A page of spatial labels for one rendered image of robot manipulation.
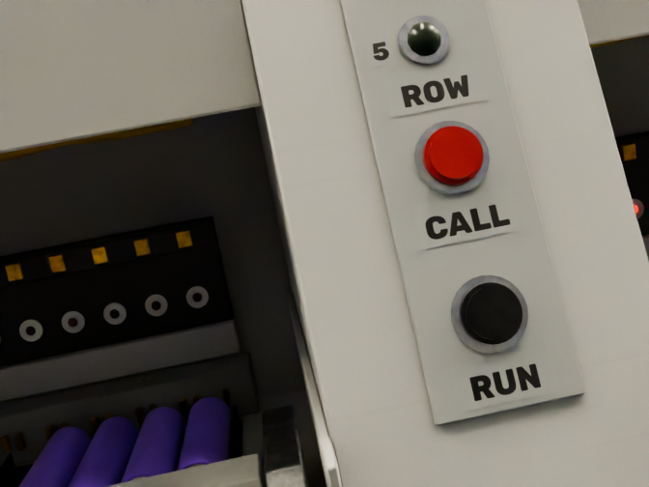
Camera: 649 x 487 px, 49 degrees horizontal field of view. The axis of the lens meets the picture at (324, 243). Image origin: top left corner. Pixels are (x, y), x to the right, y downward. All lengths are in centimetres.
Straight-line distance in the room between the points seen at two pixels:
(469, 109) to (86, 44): 11
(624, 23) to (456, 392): 12
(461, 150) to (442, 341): 5
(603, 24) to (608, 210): 6
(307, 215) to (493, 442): 8
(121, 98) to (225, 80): 3
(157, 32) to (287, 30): 4
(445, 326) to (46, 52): 13
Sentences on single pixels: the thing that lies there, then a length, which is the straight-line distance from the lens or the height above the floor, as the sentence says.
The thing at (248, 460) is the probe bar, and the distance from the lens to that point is 25.
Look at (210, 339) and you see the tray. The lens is 36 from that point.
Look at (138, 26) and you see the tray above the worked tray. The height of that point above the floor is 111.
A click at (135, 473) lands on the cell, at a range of 27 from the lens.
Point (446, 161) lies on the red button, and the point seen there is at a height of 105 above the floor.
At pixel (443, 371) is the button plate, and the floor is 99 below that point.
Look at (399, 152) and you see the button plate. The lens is 20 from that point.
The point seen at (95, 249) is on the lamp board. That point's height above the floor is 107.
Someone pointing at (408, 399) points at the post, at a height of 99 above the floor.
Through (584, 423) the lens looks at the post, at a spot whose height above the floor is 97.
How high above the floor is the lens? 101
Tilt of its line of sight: 8 degrees up
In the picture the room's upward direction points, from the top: 12 degrees counter-clockwise
